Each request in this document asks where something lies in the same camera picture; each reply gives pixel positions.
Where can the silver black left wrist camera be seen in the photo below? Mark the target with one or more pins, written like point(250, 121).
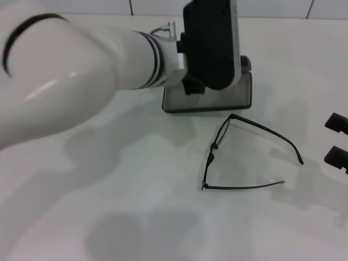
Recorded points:
point(209, 40)

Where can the black round glasses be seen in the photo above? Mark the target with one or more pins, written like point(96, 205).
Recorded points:
point(214, 146)

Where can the black glasses case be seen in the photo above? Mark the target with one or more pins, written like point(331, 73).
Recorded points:
point(217, 100)

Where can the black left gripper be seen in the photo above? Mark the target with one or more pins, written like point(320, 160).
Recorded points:
point(193, 85)

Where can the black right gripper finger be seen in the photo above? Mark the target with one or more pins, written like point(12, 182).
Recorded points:
point(337, 122)
point(337, 159)

